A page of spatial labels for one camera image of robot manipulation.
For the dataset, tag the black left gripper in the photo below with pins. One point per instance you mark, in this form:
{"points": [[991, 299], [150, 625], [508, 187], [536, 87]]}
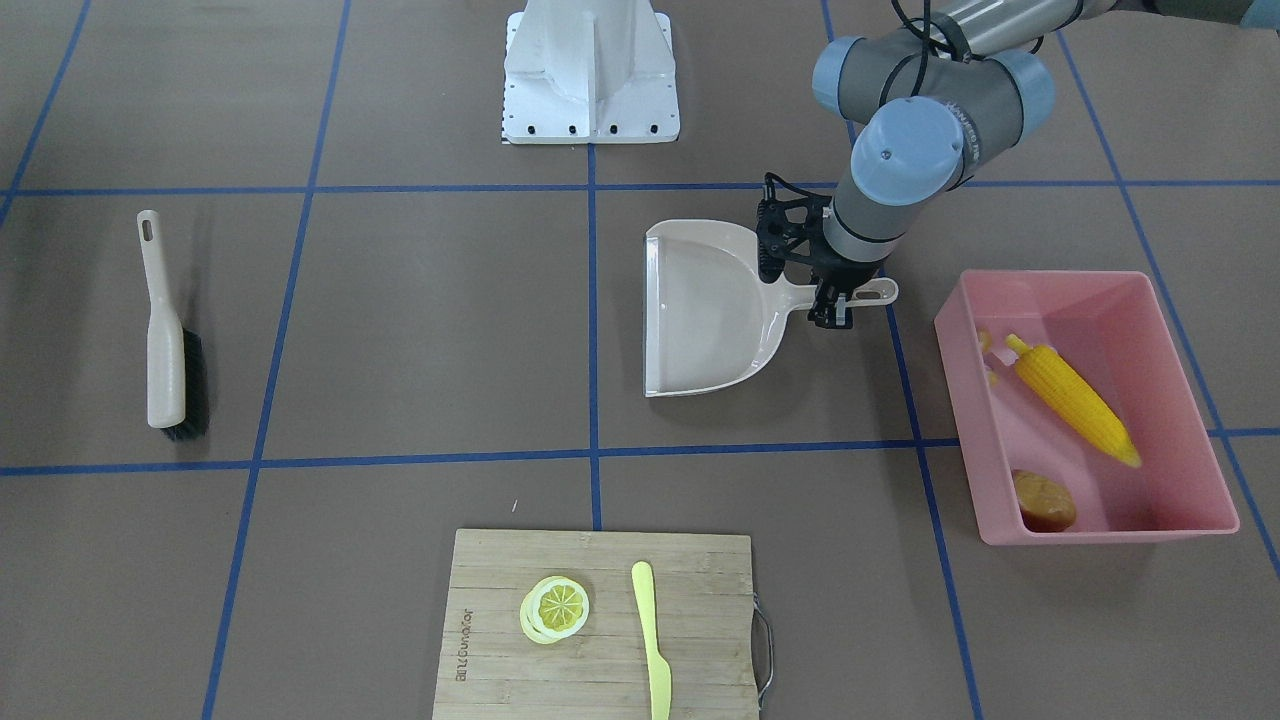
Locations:
{"points": [[843, 268]]}

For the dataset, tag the beige dustpan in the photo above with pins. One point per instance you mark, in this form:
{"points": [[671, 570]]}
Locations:
{"points": [[710, 321]]}

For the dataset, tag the tan toy ginger root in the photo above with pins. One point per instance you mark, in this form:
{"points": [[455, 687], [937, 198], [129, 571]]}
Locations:
{"points": [[985, 343]]}

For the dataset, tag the yellow toy corn cob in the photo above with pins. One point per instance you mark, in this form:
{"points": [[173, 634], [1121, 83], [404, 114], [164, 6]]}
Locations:
{"points": [[1066, 393]]}

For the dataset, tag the brown toy potato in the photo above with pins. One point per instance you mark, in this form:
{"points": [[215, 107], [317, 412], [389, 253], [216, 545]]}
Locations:
{"points": [[1045, 506]]}

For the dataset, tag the beige brush black bristles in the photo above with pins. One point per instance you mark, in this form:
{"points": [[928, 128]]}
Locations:
{"points": [[177, 395]]}

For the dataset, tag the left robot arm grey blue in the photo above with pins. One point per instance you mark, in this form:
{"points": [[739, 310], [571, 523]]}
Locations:
{"points": [[935, 100]]}

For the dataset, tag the pink plastic bin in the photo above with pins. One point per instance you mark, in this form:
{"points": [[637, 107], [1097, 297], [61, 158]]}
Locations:
{"points": [[1109, 326]]}

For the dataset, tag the yellow plastic knife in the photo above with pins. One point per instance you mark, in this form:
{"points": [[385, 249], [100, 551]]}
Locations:
{"points": [[660, 677]]}

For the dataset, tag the yellow lemon slices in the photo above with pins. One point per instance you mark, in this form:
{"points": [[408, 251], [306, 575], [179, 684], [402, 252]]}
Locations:
{"points": [[555, 609]]}

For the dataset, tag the bamboo cutting board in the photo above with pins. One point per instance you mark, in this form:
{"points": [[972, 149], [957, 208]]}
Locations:
{"points": [[704, 618]]}

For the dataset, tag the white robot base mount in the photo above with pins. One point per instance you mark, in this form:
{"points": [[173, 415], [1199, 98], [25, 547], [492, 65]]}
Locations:
{"points": [[589, 72]]}

